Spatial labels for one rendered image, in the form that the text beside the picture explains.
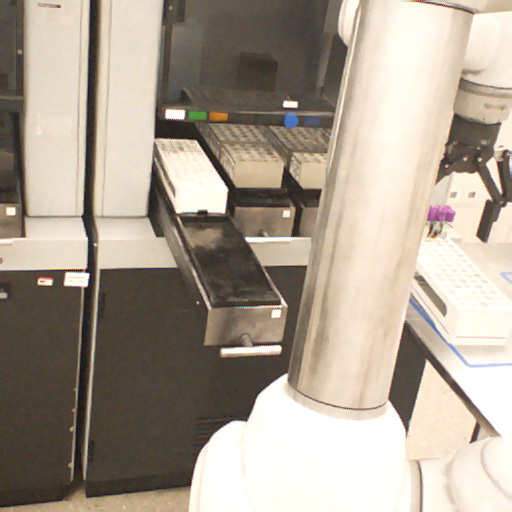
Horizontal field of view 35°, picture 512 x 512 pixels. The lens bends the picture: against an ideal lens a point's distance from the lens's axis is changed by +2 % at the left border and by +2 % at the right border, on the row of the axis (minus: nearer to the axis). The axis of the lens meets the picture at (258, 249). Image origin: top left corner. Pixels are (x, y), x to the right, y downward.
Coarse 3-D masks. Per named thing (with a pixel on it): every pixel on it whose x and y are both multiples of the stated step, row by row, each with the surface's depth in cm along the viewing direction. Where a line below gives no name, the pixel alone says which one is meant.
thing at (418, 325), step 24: (480, 264) 152; (504, 264) 153; (504, 288) 144; (408, 312) 131; (408, 336) 127; (432, 336) 125; (432, 360) 120; (456, 360) 119; (480, 360) 120; (504, 360) 121; (456, 384) 114; (480, 384) 114; (504, 384) 115; (480, 408) 109; (504, 408) 110; (480, 432) 183; (504, 432) 105
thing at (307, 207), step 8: (288, 184) 180; (288, 192) 177; (296, 192) 175; (296, 200) 173; (304, 200) 171; (312, 200) 171; (296, 208) 173; (304, 208) 169; (312, 208) 169; (296, 216) 173; (304, 216) 170; (312, 216) 170; (296, 224) 173; (304, 224) 171; (312, 224) 171; (304, 232) 172; (312, 232) 172; (312, 240) 169
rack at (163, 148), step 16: (160, 144) 176; (176, 144) 177; (192, 144) 178; (160, 160) 179; (176, 160) 168; (192, 160) 170; (208, 160) 170; (160, 176) 170; (176, 176) 160; (192, 176) 161; (208, 176) 162; (176, 192) 155; (192, 192) 154; (208, 192) 155; (224, 192) 156; (176, 208) 155; (192, 208) 156; (208, 208) 157; (224, 208) 158
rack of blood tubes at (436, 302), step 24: (432, 240) 144; (432, 264) 134; (456, 264) 136; (432, 288) 138; (456, 288) 128; (480, 288) 129; (432, 312) 129; (456, 312) 121; (480, 312) 121; (504, 312) 122; (480, 336) 124; (504, 336) 125
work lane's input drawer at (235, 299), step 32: (160, 192) 166; (160, 224) 162; (192, 224) 154; (224, 224) 156; (192, 256) 140; (224, 256) 143; (256, 256) 145; (192, 288) 136; (224, 288) 133; (256, 288) 134; (224, 320) 127; (256, 320) 129; (224, 352) 125; (256, 352) 126
